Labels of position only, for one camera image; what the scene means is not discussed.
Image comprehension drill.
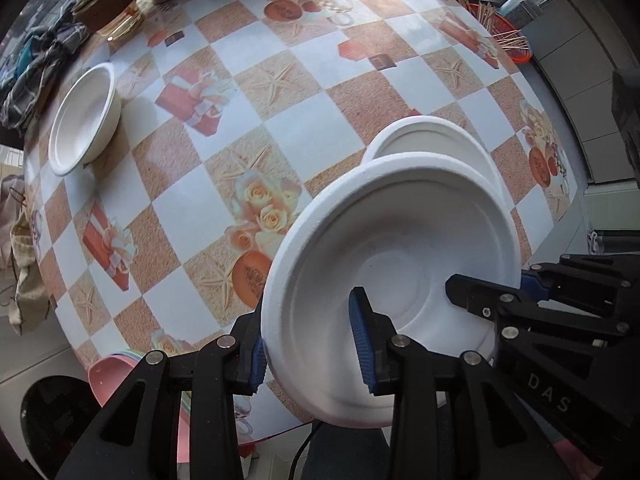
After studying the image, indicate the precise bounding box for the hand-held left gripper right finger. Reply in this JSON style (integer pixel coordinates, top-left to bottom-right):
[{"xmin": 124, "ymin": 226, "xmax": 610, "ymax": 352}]
[{"xmin": 348, "ymin": 286, "xmax": 566, "ymax": 480}]

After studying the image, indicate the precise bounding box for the beige cloth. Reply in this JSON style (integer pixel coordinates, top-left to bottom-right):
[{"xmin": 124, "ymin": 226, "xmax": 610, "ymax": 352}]
[{"xmin": 10, "ymin": 205, "xmax": 51, "ymax": 336}]

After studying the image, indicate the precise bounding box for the pink square plate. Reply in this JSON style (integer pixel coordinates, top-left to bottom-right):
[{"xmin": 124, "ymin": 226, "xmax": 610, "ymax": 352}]
[{"xmin": 87, "ymin": 354, "xmax": 193, "ymax": 463}]

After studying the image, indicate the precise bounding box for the grey plaid cloth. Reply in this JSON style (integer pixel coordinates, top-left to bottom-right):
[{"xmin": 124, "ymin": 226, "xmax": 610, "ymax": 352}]
[{"xmin": 0, "ymin": 7, "xmax": 93, "ymax": 131}]

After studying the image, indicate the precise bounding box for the orange plastic basket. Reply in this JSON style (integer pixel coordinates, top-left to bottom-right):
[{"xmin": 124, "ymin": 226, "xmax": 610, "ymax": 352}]
[{"xmin": 465, "ymin": 2, "xmax": 532, "ymax": 64}]

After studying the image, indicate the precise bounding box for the white washing machine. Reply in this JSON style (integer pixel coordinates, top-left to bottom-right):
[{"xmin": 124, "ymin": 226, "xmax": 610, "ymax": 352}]
[{"xmin": 0, "ymin": 350, "xmax": 106, "ymax": 480}]

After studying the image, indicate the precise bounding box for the checkered patterned tablecloth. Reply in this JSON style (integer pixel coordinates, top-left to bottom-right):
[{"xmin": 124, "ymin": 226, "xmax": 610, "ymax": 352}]
[{"xmin": 22, "ymin": 0, "xmax": 583, "ymax": 441}]

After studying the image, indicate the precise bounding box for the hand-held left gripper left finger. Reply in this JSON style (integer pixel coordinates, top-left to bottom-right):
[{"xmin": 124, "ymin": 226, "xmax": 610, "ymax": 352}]
[{"xmin": 52, "ymin": 310, "xmax": 267, "ymax": 480}]

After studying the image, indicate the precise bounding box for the black cable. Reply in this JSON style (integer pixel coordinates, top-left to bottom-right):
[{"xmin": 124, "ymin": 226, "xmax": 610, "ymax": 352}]
[{"xmin": 290, "ymin": 420, "xmax": 326, "ymax": 480}]

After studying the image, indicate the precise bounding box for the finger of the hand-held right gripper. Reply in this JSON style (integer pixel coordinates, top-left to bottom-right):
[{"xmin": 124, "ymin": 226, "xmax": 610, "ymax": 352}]
[
  {"xmin": 520, "ymin": 254, "xmax": 640, "ymax": 320},
  {"xmin": 445, "ymin": 274, "xmax": 631, "ymax": 345}
]

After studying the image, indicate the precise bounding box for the person's maroon garment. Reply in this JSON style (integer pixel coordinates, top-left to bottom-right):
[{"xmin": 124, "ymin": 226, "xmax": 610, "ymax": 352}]
[{"xmin": 552, "ymin": 437, "xmax": 603, "ymax": 480}]

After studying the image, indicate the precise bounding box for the white paper bowl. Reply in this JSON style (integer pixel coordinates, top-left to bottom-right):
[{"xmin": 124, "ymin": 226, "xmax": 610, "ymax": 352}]
[
  {"xmin": 260, "ymin": 152, "xmax": 523, "ymax": 429},
  {"xmin": 361, "ymin": 116, "xmax": 516, "ymax": 221},
  {"xmin": 48, "ymin": 62, "xmax": 122, "ymax": 177}
]

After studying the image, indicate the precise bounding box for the glass cup with brown sleeve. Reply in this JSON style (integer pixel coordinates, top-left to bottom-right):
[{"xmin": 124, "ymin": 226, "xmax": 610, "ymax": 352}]
[{"xmin": 71, "ymin": 0, "xmax": 146, "ymax": 41}]

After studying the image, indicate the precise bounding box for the pile of wooden sticks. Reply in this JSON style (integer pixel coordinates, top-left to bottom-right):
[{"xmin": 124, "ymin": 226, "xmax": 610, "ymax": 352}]
[{"xmin": 457, "ymin": 0, "xmax": 531, "ymax": 53}]

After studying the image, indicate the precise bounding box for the pink towel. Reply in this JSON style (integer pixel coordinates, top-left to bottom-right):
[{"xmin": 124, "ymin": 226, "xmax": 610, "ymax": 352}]
[{"xmin": 0, "ymin": 172, "xmax": 23, "ymax": 268}]

